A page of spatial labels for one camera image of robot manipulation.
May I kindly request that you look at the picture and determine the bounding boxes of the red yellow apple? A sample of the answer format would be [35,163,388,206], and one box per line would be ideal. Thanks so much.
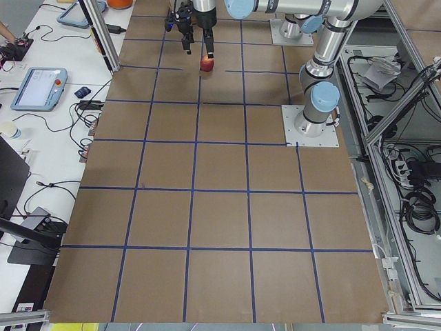
[200,55,214,72]

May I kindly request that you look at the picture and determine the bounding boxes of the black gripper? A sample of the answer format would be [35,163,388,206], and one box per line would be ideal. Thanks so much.
[171,0,217,59]

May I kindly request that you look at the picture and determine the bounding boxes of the near blue teach pendant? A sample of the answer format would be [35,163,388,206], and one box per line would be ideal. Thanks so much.
[10,68,68,112]

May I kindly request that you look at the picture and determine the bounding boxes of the coiled black cables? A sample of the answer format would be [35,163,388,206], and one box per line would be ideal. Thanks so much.
[401,189,438,235]

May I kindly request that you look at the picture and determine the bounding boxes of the grey usb hub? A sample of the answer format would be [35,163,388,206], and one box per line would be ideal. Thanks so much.
[21,207,50,230]

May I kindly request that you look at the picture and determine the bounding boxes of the aluminium frame post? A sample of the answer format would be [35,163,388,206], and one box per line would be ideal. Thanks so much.
[79,0,121,72]

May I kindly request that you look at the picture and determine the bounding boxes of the person's hand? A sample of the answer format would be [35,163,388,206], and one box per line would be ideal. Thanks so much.
[0,22,16,44]

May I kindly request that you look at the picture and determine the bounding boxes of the white paper cup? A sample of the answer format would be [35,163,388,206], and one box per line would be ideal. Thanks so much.
[0,121,21,139]

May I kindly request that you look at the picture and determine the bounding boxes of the blue teach pendant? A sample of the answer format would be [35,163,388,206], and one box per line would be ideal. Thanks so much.
[57,1,107,28]
[10,68,68,112]

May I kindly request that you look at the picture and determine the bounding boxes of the black electronics box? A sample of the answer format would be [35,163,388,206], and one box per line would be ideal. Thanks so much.
[9,37,34,61]

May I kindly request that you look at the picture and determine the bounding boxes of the far blue teach pendant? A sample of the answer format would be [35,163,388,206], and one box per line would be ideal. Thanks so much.
[57,1,107,28]

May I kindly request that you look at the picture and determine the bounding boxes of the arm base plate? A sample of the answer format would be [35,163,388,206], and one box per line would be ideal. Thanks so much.
[281,105,339,148]
[269,19,314,47]

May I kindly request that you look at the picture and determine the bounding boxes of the dark blue small pouch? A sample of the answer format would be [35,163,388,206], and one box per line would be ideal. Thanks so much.
[74,86,91,99]

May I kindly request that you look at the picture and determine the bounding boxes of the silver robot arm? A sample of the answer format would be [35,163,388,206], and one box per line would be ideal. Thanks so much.
[165,1,382,138]
[279,14,323,39]

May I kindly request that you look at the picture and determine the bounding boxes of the white power strip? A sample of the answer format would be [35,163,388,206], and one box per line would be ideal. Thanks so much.
[392,159,413,189]

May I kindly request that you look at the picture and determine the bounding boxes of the orange bucket with grey lid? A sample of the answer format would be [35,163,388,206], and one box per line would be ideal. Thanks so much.
[107,0,133,10]

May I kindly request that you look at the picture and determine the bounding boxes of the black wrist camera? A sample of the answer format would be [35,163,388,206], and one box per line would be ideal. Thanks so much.
[164,10,178,32]

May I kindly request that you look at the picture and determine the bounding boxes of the black power adapter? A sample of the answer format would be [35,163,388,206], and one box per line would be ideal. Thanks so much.
[106,24,127,34]

